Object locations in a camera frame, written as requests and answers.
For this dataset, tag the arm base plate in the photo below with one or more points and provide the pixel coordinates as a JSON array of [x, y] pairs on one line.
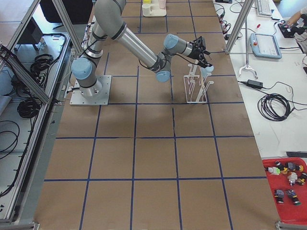
[[96, 95]]

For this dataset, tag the person in white shirt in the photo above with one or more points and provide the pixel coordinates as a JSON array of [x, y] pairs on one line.
[[301, 39]]

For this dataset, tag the light blue plastic cup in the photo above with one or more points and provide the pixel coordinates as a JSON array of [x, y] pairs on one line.
[[207, 71]]

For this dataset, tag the red parts bin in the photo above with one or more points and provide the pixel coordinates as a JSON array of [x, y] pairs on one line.
[[288, 181]]

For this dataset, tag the aluminium frame post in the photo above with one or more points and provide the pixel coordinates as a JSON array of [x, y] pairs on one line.
[[238, 25]]

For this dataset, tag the cream plastic tray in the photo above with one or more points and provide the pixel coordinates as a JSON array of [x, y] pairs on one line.
[[156, 11]]

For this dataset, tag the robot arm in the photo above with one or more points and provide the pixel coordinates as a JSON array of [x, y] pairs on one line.
[[109, 24]]

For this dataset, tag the white wire cup rack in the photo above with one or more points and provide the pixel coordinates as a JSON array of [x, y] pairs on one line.
[[195, 85]]

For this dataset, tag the white keyboard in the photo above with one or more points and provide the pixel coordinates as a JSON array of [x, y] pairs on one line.
[[263, 8]]

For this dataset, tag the white plastic cup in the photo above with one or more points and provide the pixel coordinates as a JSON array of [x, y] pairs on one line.
[[146, 9]]

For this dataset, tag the black power adapter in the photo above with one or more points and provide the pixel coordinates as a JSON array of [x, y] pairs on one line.
[[255, 84]]

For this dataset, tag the pink plastic cup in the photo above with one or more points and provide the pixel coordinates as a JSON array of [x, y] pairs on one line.
[[162, 4]]

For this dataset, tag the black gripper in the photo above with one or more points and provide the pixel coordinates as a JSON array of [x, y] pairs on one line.
[[194, 52]]

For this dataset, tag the teach pendant tablet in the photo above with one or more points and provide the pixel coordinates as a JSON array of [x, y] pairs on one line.
[[265, 46]]

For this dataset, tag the green handled reacher grabber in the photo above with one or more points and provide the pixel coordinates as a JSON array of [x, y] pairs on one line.
[[247, 45]]

